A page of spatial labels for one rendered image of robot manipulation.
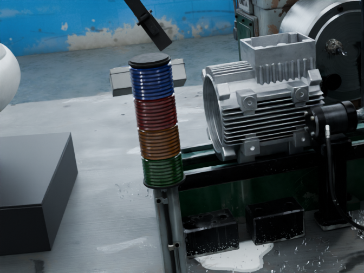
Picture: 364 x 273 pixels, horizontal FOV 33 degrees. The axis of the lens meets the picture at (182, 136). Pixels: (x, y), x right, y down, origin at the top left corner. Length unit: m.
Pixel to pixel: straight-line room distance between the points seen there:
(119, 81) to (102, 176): 0.28
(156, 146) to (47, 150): 0.62
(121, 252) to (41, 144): 0.41
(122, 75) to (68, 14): 5.50
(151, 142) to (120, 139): 0.90
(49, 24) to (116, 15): 0.73
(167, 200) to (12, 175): 0.52
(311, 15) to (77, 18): 5.50
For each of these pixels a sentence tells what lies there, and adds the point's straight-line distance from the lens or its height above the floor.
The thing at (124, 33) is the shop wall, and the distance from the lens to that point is 6.86.
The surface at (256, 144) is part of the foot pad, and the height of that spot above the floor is 0.97.
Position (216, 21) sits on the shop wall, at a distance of 6.83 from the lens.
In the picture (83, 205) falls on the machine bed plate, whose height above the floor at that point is 0.80.
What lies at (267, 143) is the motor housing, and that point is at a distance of 1.20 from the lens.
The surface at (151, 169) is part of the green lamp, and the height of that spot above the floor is 1.06.
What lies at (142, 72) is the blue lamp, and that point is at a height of 1.21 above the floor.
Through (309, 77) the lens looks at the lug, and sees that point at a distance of 1.21.
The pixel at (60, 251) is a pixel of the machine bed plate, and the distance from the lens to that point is 1.27.
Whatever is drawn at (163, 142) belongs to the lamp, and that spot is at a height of 1.10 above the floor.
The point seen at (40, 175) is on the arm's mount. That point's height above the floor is 0.91.
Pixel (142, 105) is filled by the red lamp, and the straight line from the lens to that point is 0.87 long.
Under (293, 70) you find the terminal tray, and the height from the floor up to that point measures 1.10.
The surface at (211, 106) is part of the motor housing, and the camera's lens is 1.31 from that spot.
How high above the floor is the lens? 1.42
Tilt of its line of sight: 21 degrees down
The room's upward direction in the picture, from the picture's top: 6 degrees counter-clockwise
